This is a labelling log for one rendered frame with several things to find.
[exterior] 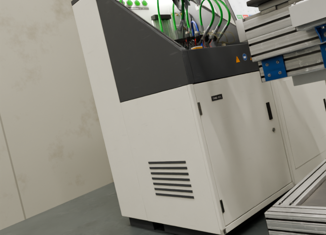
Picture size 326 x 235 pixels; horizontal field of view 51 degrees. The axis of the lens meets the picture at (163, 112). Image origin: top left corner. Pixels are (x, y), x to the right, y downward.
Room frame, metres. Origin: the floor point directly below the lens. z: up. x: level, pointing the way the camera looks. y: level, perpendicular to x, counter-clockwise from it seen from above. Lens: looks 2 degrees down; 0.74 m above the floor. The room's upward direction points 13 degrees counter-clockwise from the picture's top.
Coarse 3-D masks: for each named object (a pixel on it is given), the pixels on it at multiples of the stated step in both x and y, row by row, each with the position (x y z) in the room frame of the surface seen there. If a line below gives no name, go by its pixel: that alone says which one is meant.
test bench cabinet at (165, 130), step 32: (160, 96) 1.72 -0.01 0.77; (192, 96) 1.56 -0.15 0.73; (128, 128) 1.98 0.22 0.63; (160, 128) 1.77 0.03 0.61; (192, 128) 1.59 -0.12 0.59; (160, 160) 1.81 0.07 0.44; (192, 160) 1.63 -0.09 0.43; (288, 160) 2.01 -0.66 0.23; (160, 192) 1.86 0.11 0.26; (192, 192) 1.66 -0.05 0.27; (192, 224) 1.71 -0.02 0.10; (224, 224) 1.57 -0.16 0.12
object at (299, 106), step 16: (224, 0) 2.33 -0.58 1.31; (224, 16) 2.26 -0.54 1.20; (288, 80) 2.13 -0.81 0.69; (288, 96) 2.11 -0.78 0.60; (304, 96) 2.24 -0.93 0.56; (320, 96) 2.39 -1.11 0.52; (288, 112) 2.08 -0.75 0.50; (304, 112) 2.21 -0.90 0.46; (320, 112) 2.35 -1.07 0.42; (288, 128) 2.05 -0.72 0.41; (304, 128) 2.18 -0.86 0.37; (320, 128) 2.32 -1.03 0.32; (288, 144) 2.03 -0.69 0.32; (304, 144) 2.15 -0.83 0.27; (320, 144) 2.29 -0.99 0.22; (304, 160) 2.12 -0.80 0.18; (320, 160) 2.26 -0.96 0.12; (304, 176) 2.10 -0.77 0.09
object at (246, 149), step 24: (216, 96) 1.67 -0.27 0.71; (240, 96) 1.79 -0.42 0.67; (264, 96) 1.94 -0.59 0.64; (216, 120) 1.64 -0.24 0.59; (240, 120) 1.76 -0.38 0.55; (264, 120) 1.91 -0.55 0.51; (216, 144) 1.62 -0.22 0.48; (240, 144) 1.74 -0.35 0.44; (264, 144) 1.87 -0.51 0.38; (216, 168) 1.59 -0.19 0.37; (240, 168) 1.71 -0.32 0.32; (264, 168) 1.84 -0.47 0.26; (288, 168) 1.99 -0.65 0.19; (240, 192) 1.68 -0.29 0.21; (264, 192) 1.81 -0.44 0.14
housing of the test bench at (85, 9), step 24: (72, 0) 2.19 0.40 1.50; (96, 24) 2.04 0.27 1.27; (96, 48) 2.08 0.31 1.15; (96, 72) 2.13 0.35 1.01; (96, 96) 2.18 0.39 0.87; (120, 120) 2.03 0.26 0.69; (120, 144) 2.07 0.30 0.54; (120, 168) 2.12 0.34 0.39; (120, 192) 2.17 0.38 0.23; (144, 216) 2.02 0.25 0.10
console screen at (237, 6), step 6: (228, 0) 2.36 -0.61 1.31; (234, 0) 2.40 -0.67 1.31; (240, 0) 2.45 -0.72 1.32; (246, 0) 2.50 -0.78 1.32; (228, 6) 2.33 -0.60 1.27; (234, 6) 2.37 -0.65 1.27; (240, 6) 2.42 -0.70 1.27; (246, 6) 2.47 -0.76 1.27; (234, 12) 2.34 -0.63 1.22; (240, 12) 2.39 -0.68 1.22; (246, 12) 2.44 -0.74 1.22; (252, 12) 2.49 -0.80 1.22; (258, 12) 2.54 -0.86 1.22; (234, 18) 2.32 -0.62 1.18; (240, 18) 2.36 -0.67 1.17
